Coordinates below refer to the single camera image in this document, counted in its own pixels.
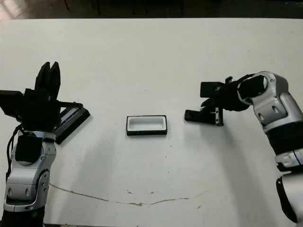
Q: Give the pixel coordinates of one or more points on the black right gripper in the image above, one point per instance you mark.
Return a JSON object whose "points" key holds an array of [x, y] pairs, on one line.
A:
{"points": [[229, 99]]}

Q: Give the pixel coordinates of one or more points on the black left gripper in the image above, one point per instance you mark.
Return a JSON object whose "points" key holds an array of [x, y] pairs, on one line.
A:
{"points": [[40, 111]]}

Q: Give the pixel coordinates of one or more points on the black box lid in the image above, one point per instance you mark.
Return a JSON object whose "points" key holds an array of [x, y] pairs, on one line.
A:
{"points": [[73, 120]]}

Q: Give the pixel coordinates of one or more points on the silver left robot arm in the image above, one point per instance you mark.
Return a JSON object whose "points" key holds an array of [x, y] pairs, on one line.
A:
{"points": [[26, 170]]}

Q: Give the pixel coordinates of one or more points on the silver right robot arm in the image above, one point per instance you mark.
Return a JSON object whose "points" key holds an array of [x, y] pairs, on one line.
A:
{"points": [[274, 101]]}

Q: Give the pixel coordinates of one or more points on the black box with white insert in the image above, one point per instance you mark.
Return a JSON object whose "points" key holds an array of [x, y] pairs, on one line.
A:
{"points": [[146, 134]]}

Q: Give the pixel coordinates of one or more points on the dark furniture leg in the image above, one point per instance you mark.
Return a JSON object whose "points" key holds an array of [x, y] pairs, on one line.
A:
{"points": [[99, 6], [66, 4]]}

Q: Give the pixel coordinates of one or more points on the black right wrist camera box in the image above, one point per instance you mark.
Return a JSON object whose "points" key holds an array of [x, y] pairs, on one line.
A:
{"points": [[209, 88]]}

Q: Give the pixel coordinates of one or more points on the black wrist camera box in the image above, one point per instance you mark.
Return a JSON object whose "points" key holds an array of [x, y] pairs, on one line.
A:
{"points": [[209, 88], [11, 101]]}

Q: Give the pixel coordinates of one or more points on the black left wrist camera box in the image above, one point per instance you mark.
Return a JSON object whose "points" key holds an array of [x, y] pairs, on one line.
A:
{"points": [[11, 101]]}

